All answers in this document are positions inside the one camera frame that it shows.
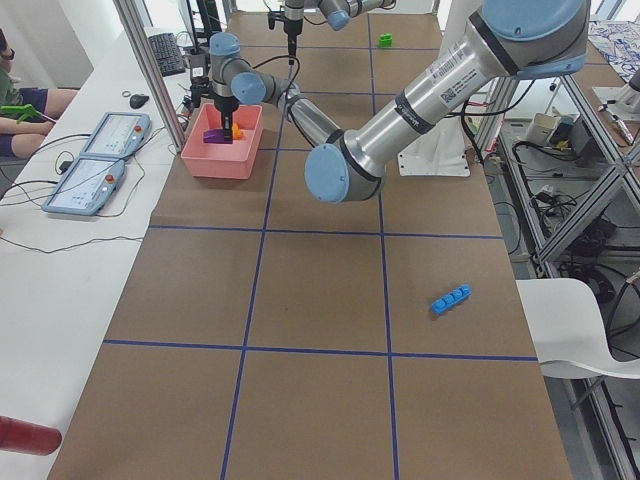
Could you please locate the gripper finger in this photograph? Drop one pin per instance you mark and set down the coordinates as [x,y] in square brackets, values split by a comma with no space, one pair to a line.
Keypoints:
[227,128]
[291,46]

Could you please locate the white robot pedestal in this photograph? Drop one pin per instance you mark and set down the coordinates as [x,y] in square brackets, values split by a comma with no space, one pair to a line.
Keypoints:
[466,63]

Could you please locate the teach pendant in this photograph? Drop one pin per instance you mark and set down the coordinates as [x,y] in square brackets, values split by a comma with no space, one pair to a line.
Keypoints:
[85,187]
[118,135]

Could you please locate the black computer mouse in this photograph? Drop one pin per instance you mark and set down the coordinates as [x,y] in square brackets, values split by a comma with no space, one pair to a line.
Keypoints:
[137,101]

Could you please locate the aluminium frame post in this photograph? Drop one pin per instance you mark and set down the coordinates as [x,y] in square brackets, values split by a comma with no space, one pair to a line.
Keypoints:
[133,27]

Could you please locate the red bottle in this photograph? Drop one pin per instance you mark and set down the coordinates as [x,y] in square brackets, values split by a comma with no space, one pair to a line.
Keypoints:
[28,438]

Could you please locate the pink plastic box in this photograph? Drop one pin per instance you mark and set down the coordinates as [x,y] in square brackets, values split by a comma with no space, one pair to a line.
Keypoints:
[207,154]

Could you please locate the orange block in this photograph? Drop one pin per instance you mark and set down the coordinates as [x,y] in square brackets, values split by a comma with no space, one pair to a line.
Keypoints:
[237,132]

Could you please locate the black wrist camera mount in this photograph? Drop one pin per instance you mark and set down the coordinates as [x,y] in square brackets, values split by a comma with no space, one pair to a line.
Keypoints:
[200,89]

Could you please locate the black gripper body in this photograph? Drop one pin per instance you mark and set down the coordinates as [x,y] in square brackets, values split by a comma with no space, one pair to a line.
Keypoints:
[291,26]
[223,104]

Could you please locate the purple block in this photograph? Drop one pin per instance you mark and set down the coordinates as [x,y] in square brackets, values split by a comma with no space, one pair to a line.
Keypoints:
[213,136]

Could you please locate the upper teach pendant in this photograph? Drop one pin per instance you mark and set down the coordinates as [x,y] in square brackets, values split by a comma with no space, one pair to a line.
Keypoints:
[118,135]

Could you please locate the long blue block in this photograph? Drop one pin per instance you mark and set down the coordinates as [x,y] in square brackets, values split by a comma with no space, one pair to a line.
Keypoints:
[451,299]

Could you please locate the black keyboard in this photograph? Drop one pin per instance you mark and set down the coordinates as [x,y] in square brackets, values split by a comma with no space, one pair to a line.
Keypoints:
[167,54]

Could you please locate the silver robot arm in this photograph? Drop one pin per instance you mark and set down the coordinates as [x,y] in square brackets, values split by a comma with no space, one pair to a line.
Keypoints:
[522,39]
[337,14]

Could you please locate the green block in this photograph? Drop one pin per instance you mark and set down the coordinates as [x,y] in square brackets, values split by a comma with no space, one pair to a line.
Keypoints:
[385,40]

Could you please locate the white chair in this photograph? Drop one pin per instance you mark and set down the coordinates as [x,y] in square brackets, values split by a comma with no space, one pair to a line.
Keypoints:
[567,330]

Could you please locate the lower teach pendant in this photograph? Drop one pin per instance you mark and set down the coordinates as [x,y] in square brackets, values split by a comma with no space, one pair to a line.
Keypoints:
[85,187]

